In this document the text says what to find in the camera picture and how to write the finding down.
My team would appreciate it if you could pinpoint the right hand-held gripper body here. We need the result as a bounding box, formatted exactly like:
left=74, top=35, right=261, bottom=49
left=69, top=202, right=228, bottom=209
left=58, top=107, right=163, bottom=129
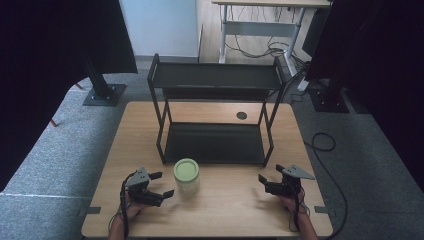
left=265, top=163, right=316, bottom=199

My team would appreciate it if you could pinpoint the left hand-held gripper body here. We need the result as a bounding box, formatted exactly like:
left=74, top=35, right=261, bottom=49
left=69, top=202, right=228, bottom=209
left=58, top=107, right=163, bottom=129
left=125, top=166, right=165, bottom=208

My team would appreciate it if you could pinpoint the glass jar with green lid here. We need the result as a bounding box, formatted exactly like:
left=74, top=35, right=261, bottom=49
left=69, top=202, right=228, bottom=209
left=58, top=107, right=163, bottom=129
left=172, top=157, right=201, bottom=197

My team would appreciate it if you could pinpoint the black metal two-tier shelf rack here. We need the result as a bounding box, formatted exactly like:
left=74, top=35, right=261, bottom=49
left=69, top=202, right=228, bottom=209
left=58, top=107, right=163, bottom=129
left=146, top=52, right=288, bottom=168

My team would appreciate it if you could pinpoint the person's right hand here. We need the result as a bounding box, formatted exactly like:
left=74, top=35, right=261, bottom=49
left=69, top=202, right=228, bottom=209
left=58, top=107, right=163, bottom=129
left=278, top=190, right=308, bottom=216

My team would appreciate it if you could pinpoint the person's left hand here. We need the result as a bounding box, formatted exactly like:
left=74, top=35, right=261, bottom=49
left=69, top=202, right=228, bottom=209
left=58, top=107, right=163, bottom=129
left=123, top=192, right=150, bottom=219

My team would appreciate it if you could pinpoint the black metal stand with base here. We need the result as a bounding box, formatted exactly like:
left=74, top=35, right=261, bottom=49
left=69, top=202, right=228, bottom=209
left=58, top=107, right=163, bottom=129
left=81, top=54, right=128, bottom=108

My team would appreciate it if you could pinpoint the dark monitor panel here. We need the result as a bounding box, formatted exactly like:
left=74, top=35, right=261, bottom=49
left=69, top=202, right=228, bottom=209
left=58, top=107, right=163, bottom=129
left=301, top=6, right=332, bottom=58

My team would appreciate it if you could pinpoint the black curtain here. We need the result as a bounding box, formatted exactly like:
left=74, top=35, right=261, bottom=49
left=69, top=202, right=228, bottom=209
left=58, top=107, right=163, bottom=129
left=0, top=0, right=139, bottom=194
left=304, top=0, right=424, bottom=194

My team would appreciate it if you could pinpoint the white metal desk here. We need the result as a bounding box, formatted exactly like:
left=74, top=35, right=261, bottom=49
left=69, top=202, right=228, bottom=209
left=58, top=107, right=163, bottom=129
left=211, top=0, right=332, bottom=92

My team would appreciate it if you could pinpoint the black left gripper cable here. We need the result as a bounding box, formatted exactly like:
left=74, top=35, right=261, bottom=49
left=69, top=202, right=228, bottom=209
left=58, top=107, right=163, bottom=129
left=108, top=170, right=138, bottom=240

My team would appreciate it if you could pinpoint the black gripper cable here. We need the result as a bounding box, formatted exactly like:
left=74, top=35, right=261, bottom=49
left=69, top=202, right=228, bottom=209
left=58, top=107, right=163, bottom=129
left=287, top=179, right=312, bottom=234
left=108, top=170, right=138, bottom=240

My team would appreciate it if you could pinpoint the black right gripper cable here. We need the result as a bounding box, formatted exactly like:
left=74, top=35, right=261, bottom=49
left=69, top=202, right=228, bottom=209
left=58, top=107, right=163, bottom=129
left=287, top=179, right=312, bottom=234

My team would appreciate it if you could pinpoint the grey table bracket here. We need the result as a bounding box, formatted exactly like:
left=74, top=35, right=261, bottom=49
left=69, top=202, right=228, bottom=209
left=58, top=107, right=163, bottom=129
left=77, top=206, right=102, bottom=219
left=313, top=205, right=338, bottom=220

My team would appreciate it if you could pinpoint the long black floor cable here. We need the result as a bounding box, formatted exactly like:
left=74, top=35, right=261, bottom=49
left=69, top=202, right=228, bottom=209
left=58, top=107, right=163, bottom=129
left=303, top=132, right=350, bottom=240

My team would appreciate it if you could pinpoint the black stand base plate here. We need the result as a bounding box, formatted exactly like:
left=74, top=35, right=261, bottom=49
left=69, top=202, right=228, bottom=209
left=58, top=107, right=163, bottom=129
left=308, top=79, right=350, bottom=114

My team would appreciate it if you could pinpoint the bundle of black desk cables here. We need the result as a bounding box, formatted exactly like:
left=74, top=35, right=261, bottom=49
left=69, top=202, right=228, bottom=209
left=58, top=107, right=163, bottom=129
left=223, top=4, right=311, bottom=73

